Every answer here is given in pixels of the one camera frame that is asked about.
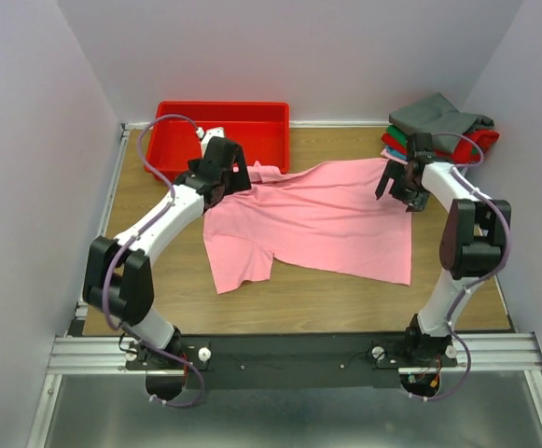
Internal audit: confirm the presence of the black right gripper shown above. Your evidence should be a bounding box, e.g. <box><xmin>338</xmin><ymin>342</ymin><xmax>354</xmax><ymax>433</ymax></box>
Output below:
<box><xmin>374</xmin><ymin>160</ymin><xmax>429</xmax><ymax>214</ymax></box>

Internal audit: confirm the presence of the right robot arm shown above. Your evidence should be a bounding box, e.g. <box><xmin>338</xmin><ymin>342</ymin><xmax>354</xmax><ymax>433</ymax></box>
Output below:
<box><xmin>372</xmin><ymin>158</ymin><xmax>511</xmax><ymax>367</ymax></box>

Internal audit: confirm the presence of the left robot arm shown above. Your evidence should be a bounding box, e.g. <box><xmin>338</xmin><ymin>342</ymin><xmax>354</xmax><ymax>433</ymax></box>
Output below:
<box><xmin>82</xmin><ymin>136</ymin><xmax>251</xmax><ymax>369</ymax></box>

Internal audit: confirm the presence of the light pink folded t shirt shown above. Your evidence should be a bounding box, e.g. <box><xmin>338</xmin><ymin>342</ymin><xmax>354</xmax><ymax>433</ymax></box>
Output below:
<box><xmin>381</xmin><ymin>148</ymin><xmax>407</xmax><ymax>164</ymax></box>

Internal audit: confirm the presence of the blue folded t shirt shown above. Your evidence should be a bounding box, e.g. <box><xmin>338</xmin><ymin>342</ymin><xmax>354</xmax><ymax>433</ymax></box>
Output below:
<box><xmin>385</xmin><ymin>146</ymin><xmax>407</xmax><ymax>161</ymax></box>

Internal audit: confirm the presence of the green folded t shirt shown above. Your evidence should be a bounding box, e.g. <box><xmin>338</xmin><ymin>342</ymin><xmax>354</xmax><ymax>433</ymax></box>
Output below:
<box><xmin>385</xmin><ymin>124</ymin><xmax>479</xmax><ymax>158</ymax></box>

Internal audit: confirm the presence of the red plastic tray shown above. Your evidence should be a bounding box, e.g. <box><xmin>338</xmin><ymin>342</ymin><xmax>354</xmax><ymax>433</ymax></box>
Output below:
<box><xmin>146</xmin><ymin>101</ymin><xmax>290</xmax><ymax>180</ymax></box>

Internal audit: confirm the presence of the grey folded t shirt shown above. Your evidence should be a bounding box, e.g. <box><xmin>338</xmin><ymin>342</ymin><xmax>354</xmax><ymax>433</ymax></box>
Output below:
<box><xmin>389</xmin><ymin>93</ymin><xmax>494</xmax><ymax>154</ymax></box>

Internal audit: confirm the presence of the red folded t shirt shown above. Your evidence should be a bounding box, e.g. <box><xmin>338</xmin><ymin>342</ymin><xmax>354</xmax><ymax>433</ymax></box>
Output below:
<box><xmin>381</xmin><ymin>125</ymin><xmax>500</xmax><ymax>164</ymax></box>

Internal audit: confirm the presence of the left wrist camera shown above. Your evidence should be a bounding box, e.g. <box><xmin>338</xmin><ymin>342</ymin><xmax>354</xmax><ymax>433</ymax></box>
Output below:
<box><xmin>196</xmin><ymin>127</ymin><xmax>225</xmax><ymax>156</ymax></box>

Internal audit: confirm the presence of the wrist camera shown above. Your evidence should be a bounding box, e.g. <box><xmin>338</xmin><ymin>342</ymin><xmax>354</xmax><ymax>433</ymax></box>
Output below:
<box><xmin>196</xmin><ymin>127</ymin><xmax>225</xmax><ymax>156</ymax></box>
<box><xmin>406</xmin><ymin>133</ymin><xmax>435</xmax><ymax>161</ymax></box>

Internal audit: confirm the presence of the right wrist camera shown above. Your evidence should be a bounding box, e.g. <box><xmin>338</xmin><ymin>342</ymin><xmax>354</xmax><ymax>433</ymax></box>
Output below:
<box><xmin>406</xmin><ymin>133</ymin><xmax>435</xmax><ymax>161</ymax></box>

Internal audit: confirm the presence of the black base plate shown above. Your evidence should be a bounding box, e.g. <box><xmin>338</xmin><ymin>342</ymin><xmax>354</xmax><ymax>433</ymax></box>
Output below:
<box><xmin>125</xmin><ymin>331</ymin><xmax>458</xmax><ymax>392</ymax></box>

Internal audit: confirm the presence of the aluminium frame rail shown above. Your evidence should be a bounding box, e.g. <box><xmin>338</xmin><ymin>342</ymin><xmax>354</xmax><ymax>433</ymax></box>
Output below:
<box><xmin>47</xmin><ymin>332</ymin><xmax>542</xmax><ymax>375</ymax></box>

